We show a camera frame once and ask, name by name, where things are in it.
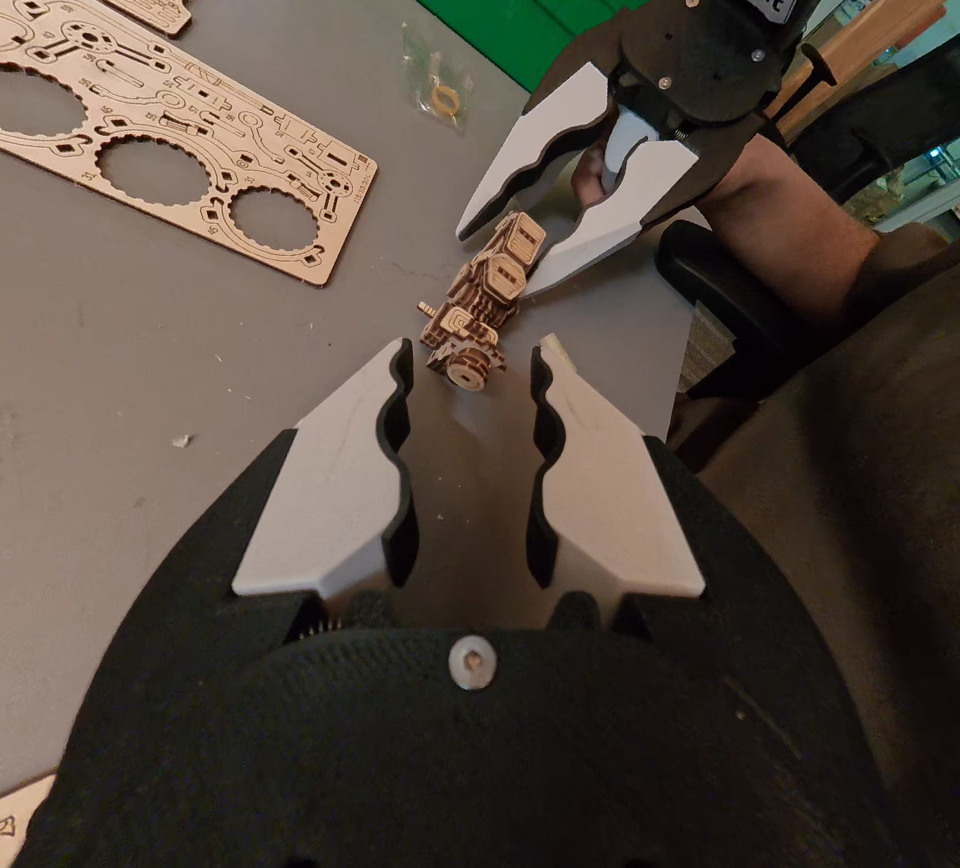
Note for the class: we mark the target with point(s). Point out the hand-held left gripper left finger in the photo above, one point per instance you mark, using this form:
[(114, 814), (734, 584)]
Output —
[(322, 508)]

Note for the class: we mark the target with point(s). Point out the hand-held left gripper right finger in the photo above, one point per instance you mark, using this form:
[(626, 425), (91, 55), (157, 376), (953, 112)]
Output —
[(615, 508)]

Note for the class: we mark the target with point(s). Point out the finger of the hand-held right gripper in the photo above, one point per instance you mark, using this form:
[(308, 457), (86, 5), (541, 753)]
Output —
[(547, 117), (637, 200)]

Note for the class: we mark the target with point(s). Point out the wooden engine model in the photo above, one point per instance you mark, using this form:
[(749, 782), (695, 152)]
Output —
[(495, 283)]

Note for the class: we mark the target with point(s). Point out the wooden sheet with round holes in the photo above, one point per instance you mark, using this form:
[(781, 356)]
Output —
[(247, 132)]

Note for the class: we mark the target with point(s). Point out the wooden sheet with gear cutouts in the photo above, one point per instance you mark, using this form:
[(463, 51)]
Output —
[(19, 808)]

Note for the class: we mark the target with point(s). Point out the person's right forearm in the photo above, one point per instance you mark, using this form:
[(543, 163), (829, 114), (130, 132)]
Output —
[(795, 230)]

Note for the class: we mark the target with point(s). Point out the grey desk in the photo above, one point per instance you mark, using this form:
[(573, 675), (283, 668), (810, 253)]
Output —
[(150, 358)]

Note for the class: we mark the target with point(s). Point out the person's right hand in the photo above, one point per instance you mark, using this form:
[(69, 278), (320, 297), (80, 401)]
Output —
[(589, 181)]

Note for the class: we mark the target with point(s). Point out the black office chair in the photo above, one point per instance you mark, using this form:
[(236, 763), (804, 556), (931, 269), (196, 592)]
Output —
[(712, 268)]

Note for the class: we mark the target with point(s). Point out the yellow rubber band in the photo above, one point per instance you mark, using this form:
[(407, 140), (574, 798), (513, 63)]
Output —
[(433, 101)]

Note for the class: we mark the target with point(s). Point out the clear plastic bag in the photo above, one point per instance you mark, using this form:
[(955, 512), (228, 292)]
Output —
[(420, 57)]

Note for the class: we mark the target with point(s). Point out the small white cylinder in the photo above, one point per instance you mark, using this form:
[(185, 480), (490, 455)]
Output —
[(553, 343)]

